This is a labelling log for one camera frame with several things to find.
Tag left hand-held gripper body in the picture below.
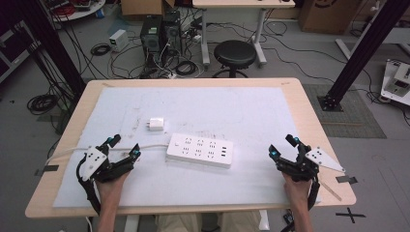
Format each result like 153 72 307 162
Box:
79 145 134 185

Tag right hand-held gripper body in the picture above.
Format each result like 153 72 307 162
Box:
278 146 346 183

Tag white charger plug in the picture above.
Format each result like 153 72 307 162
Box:
145 117 165 131

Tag white power strip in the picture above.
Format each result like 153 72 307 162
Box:
165 132 234 169

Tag person's right hand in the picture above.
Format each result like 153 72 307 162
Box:
281 172 313 202

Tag person's left hand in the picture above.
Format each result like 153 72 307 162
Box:
94 171 131 202

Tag thin wooden stick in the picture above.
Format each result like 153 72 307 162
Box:
319 181 342 202

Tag black tape strip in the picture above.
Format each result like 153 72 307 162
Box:
335 175 359 186
34 164 60 177

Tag grey floor mat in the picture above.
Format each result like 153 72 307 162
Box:
303 83 388 140

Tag black tape cross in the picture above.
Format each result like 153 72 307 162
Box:
335 207 366 224

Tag white foam mat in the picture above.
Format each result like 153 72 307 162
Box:
52 86 322 209

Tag person's beige trouser legs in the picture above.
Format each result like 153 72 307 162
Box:
154 211 263 232

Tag white power supply box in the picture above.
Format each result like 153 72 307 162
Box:
108 29 130 53

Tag black round stool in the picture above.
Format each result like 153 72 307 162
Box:
211 40 258 79

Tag black computer tower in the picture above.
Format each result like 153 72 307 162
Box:
161 10 183 56
139 14 163 66

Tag black metal stand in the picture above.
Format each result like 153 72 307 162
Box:
13 0 87 98
317 0 410 112

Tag white device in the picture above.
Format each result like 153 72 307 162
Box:
380 58 410 107

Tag large cardboard box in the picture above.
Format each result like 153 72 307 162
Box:
298 0 364 36

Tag round white table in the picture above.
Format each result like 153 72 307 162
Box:
42 0 106 23

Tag white-legged wooden desk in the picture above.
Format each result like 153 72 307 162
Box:
191 0 296 68

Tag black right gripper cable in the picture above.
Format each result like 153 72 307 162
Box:
307 173 321 212

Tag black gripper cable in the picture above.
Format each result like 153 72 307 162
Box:
307 173 321 212
75 154 103 216

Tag white power strip cable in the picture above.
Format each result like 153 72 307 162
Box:
44 143 169 166

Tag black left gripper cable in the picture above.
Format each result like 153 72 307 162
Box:
75 154 103 216

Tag coiled black cable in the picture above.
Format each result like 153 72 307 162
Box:
174 60 198 77
26 94 60 116
90 43 112 57

